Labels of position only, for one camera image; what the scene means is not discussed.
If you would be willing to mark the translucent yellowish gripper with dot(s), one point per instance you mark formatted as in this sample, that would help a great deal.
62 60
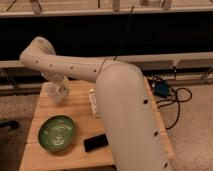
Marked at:
63 84

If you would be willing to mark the white ceramic cup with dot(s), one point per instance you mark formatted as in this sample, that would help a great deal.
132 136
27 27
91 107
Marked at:
52 91

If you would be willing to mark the blue power adapter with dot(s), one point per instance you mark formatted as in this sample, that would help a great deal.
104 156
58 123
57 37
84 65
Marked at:
161 89

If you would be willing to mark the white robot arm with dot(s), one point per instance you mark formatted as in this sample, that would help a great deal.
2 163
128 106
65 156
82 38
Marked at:
121 97

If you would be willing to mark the green ceramic bowl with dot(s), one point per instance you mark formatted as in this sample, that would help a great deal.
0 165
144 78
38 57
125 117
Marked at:
57 133

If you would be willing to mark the black rectangular sponge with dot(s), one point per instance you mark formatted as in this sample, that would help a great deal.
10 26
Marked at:
95 142

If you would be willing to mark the black chair base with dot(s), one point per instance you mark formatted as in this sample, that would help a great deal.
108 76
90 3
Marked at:
13 124

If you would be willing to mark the white tube bottle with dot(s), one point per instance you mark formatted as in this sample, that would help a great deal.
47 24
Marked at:
92 98

